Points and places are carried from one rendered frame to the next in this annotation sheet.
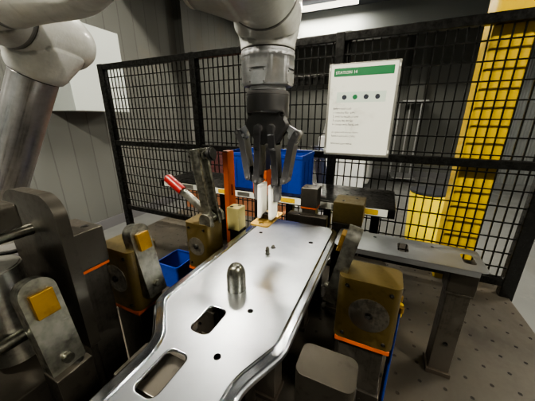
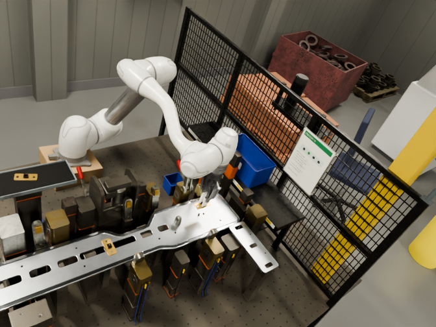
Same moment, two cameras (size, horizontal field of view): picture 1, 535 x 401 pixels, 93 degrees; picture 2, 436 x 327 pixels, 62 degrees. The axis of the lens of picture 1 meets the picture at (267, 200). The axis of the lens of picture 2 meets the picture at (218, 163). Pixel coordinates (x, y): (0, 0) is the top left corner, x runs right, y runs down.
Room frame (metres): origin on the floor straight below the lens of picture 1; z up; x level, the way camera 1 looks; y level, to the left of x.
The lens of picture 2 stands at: (-0.71, -0.37, 2.34)
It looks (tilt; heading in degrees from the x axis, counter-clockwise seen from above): 38 degrees down; 17
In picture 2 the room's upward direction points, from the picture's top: 20 degrees clockwise
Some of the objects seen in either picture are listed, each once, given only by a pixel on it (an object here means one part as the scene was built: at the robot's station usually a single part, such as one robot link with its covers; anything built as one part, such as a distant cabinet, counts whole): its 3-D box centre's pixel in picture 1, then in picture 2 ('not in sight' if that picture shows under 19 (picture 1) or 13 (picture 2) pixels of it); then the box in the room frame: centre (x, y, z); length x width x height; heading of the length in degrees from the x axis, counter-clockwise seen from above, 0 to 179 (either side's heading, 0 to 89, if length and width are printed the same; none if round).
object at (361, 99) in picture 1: (359, 111); (308, 161); (0.94, -0.32, 1.30); 0.23 x 0.02 x 0.31; 65
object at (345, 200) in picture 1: (344, 255); (246, 232); (0.67, -0.23, 0.88); 0.08 x 0.08 x 0.36; 65
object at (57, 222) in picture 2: not in sight; (56, 244); (-0.02, 0.42, 0.89); 0.12 x 0.08 x 0.38; 65
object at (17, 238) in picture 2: not in sight; (13, 254); (-0.17, 0.50, 0.90); 0.13 x 0.08 x 0.41; 65
